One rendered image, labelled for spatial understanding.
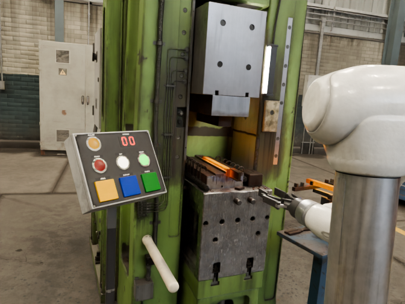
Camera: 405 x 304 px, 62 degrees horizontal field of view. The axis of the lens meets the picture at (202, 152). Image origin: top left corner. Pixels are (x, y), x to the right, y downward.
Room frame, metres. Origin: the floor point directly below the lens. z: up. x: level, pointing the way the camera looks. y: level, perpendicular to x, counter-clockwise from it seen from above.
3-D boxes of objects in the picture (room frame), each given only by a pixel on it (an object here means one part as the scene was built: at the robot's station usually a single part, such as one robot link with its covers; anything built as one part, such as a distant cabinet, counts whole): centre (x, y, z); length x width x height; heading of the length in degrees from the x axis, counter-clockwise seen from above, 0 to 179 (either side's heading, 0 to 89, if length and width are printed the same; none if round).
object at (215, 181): (1.81, -0.04, 0.96); 0.42 x 0.20 x 0.09; 23
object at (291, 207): (1.16, -0.35, 1.00); 0.09 x 0.08 x 0.07; 23
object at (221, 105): (1.81, -0.04, 1.32); 0.42 x 0.20 x 0.10; 23
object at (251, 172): (1.74, -0.26, 0.95); 0.12 x 0.08 x 0.06; 23
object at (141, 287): (1.58, 0.26, 0.36); 0.09 x 0.07 x 0.12; 113
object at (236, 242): (1.84, -0.09, 0.69); 0.56 x 0.38 x 0.45; 23
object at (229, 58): (1.83, -0.08, 1.56); 0.42 x 0.39 x 0.40; 23
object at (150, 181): (1.31, 0.20, 1.01); 0.07 x 0.05 x 0.07; 138
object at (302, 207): (1.09, -0.37, 1.00); 0.09 x 0.06 x 0.09; 113
